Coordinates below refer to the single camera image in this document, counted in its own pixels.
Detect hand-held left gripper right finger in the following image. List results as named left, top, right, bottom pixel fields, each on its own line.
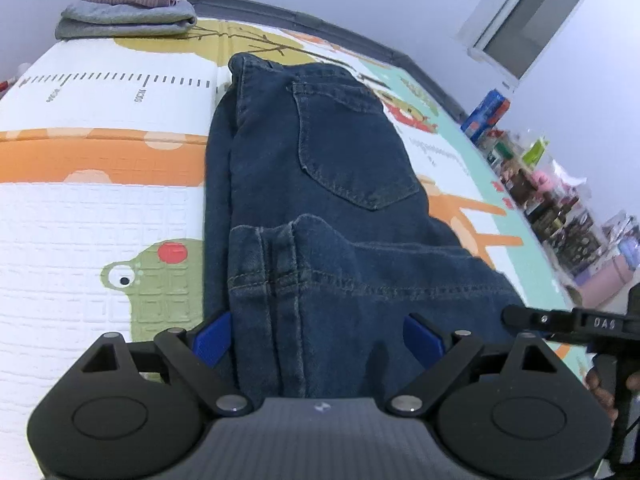
left=385, top=312, right=558, bottom=417

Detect blue denim jeans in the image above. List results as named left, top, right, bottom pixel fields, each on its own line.
left=202, top=51, right=531, bottom=401

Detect blue printed box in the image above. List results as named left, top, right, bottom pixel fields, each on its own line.
left=460, top=88, right=512, bottom=142

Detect folded grey garment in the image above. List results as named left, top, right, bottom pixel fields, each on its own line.
left=55, top=0, right=198, bottom=40

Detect printed play mat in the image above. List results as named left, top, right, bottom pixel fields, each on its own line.
left=0, top=17, right=591, bottom=411

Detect person's right hand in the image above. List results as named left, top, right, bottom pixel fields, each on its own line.
left=584, top=367, right=618, bottom=421

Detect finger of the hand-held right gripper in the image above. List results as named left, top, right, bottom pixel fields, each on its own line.
left=501, top=304, right=581, bottom=346

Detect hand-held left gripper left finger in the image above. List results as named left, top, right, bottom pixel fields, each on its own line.
left=80, top=310, right=253, bottom=417

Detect window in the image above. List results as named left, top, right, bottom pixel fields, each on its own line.
left=456, top=0, right=608, bottom=93

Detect red white toy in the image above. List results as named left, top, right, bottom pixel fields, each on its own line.
left=0, top=61, right=32, bottom=93

